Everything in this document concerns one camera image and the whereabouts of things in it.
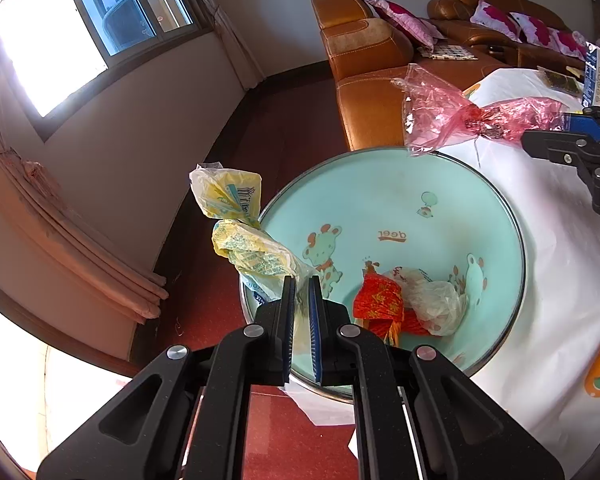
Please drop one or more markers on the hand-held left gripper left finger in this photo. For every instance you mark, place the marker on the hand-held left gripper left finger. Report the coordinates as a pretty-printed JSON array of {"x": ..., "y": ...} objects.
[{"x": 290, "y": 330}]

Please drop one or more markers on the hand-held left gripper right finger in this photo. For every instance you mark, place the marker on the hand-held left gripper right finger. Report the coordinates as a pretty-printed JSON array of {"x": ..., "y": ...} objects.
[{"x": 314, "y": 335}]

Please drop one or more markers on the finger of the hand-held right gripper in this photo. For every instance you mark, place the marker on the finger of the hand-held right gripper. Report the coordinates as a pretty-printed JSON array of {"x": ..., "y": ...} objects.
[
  {"x": 587, "y": 122},
  {"x": 560, "y": 147}
]

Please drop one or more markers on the white yellow printed plastic bag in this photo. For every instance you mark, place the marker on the white yellow printed plastic bag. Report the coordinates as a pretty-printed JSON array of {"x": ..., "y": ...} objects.
[{"x": 250, "y": 250}]

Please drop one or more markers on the pink transparent plastic bag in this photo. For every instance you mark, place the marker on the pink transparent plastic bag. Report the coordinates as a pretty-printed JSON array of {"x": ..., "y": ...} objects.
[{"x": 440, "y": 115}]

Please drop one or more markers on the teal cartoon trash bin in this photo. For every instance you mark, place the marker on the teal cartoon trash bin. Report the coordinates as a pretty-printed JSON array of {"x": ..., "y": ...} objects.
[{"x": 380, "y": 195}]

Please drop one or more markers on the dark seaweed snack packet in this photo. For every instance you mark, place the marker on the dark seaweed snack packet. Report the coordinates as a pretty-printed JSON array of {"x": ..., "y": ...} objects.
[{"x": 560, "y": 80}]

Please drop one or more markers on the red printed snack wrapper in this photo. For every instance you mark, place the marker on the red printed snack wrapper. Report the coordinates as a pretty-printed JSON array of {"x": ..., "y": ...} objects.
[{"x": 380, "y": 302}]

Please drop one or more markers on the translucent plastic sheet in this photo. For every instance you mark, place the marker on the translucent plastic sheet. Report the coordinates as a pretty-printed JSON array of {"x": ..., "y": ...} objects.
[{"x": 325, "y": 410}]

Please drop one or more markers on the white magenta printed cushion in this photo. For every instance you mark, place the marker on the white magenta printed cushion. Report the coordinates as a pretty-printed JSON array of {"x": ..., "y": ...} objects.
[
  {"x": 495, "y": 17},
  {"x": 535, "y": 27},
  {"x": 570, "y": 42}
]

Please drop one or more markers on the white orange-printed tablecloth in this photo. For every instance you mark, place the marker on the white orange-printed tablecloth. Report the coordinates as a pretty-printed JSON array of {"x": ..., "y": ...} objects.
[{"x": 545, "y": 270}]

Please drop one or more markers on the white crumpled plastic bag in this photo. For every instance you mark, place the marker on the white crumpled plastic bag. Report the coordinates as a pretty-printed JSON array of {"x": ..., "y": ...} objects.
[{"x": 437, "y": 305}]

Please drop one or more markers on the checked cloth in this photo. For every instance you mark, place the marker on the checked cloth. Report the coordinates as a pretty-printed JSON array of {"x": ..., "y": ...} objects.
[{"x": 447, "y": 51}]

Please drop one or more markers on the brown leather three-seat sofa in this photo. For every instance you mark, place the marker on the brown leather three-seat sofa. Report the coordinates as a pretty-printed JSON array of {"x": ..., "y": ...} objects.
[{"x": 460, "y": 30}]

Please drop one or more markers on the pink floral cushion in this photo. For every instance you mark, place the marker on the pink floral cushion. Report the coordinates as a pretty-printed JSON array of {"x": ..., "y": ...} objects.
[{"x": 410, "y": 22}]

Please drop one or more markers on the brown leather chaise sofa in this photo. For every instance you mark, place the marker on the brown leather chaise sofa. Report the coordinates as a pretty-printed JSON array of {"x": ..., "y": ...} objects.
[{"x": 370, "y": 50}]

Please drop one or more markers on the pink tied curtain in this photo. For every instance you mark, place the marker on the pink tied curtain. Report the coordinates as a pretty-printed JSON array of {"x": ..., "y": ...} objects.
[{"x": 80, "y": 240}]

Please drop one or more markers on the pale narrow curtain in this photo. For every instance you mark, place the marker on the pale narrow curtain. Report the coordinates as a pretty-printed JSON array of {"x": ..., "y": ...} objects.
[{"x": 220, "y": 15}]

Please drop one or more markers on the sliding window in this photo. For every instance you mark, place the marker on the sliding window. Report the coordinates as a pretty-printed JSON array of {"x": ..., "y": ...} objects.
[{"x": 120, "y": 5}]

